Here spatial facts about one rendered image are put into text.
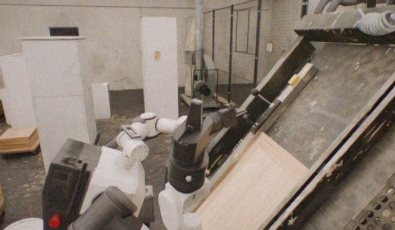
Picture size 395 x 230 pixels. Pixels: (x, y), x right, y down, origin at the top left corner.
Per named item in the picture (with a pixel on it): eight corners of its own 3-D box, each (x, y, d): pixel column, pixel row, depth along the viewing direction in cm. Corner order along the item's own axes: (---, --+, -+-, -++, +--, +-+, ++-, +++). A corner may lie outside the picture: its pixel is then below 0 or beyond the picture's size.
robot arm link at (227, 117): (227, 100, 131) (204, 108, 130) (233, 105, 122) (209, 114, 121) (234, 123, 136) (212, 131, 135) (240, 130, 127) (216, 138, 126)
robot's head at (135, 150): (124, 168, 85) (134, 143, 83) (112, 152, 92) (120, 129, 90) (142, 168, 90) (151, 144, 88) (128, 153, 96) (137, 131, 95)
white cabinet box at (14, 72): (23, 91, 521) (16, 53, 499) (56, 89, 535) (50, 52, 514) (7, 100, 447) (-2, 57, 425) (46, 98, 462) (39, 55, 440)
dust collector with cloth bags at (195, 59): (179, 99, 762) (178, 17, 695) (204, 98, 779) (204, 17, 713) (192, 112, 636) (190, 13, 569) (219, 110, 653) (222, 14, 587)
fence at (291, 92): (190, 214, 139) (183, 211, 138) (312, 68, 128) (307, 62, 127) (191, 220, 134) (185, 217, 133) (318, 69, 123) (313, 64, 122)
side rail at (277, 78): (190, 193, 164) (176, 184, 161) (310, 48, 152) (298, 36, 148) (192, 199, 159) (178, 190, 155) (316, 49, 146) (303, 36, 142)
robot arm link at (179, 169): (158, 135, 52) (155, 180, 58) (204, 152, 49) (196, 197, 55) (186, 108, 62) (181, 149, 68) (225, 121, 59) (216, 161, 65)
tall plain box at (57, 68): (60, 154, 414) (40, 36, 362) (100, 150, 430) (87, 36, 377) (45, 183, 332) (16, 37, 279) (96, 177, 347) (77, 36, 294)
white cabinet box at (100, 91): (85, 114, 622) (81, 84, 600) (111, 112, 636) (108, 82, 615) (82, 120, 580) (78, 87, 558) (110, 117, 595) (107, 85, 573)
